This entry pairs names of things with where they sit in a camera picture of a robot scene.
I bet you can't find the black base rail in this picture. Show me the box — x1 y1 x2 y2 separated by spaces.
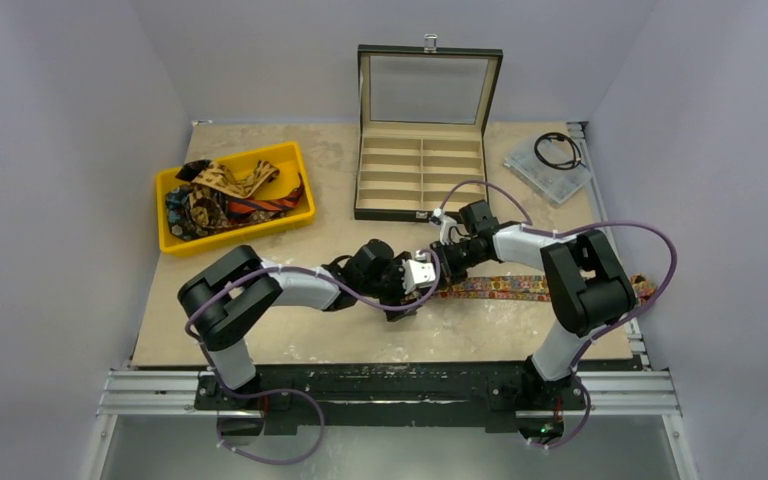
194 360 587 441

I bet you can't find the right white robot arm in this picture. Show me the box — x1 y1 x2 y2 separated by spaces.
431 201 637 407

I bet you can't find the purple cable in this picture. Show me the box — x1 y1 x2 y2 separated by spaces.
183 250 442 467
438 180 679 453

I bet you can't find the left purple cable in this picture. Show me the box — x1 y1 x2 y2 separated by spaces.
183 250 442 467

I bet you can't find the clear plastic box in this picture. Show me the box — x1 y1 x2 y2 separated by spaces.
503 131 593 206

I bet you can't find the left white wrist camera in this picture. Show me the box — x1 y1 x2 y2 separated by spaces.
401 251 439 294

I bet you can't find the yellow plastic bin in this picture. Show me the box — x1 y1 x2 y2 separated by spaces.
155 142 316 257

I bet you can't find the black compartment display case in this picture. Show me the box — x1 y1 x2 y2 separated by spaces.
353 34 504 222

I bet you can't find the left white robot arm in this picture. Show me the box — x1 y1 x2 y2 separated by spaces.
177 239 439 409

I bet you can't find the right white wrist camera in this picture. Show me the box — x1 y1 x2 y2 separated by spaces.
429 208 466 245

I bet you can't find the dark blue patterned tie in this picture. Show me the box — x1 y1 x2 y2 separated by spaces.
163 184 231 241

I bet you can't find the colourful patterned tie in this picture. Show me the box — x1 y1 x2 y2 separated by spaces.
436 272 658 305

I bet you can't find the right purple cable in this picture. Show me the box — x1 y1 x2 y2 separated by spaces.
438 180 679 453

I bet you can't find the tan patterned tie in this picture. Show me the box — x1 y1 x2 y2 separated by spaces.
191 160 279 200

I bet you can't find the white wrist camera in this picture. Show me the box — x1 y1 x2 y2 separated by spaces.
401 251 439 294
429 208 466 245

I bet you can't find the orange black striped tie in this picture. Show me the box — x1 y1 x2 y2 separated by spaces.
224 176 305 225

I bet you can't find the black coiled cable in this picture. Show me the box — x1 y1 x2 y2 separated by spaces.
533 131 584 172

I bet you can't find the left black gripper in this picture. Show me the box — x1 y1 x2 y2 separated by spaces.
359 253 421 320

